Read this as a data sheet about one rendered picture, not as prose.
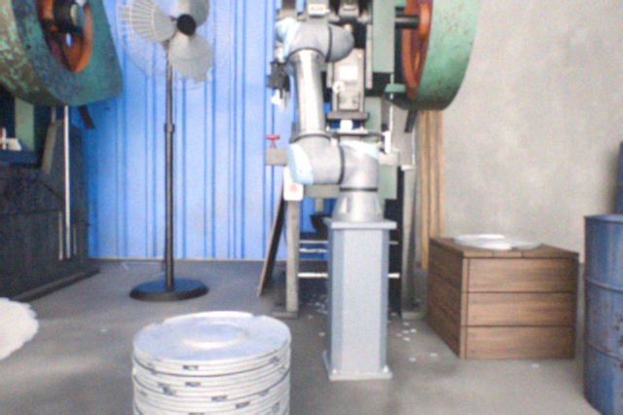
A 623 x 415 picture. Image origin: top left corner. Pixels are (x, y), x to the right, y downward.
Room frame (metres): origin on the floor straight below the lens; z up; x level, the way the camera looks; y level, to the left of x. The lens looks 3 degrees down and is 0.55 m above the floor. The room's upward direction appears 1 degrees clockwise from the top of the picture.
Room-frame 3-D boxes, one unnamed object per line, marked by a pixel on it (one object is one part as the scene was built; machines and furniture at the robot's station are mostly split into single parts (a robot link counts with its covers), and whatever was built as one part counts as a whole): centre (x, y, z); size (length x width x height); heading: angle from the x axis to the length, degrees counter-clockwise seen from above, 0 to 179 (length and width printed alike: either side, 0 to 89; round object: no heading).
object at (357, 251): (1.37, -0.13, 0.23); 0.19 x 0.19 x 0.45; 6
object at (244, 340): (0.86, 0.19, 0.26); 0.29 x 0.29 x 0.01
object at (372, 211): (1.37, -0.13, 0.50); 0.15 x 0.15 x 0.10
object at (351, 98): (2.14, -0.15, 1.04); 0.17 x 0.15 x 0.30; 2
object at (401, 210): (2.33, -0.41, 0.45); 0.92 x 0.12 x 0.90; 2
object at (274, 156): (1.94, 0.16, 0.62); 0.10 x 0.06 x 0.20; 92
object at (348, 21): (2.18, -0.15, 1.27); 0.21 x 0.12 x 0.34; 2
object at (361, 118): (2.19, -0.15, 0.86); 0.20 x 0.16 x 0.05; 92
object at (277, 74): (1.94, 0.15, 1.01); 0.09 x 0.08 x 0.12; 68
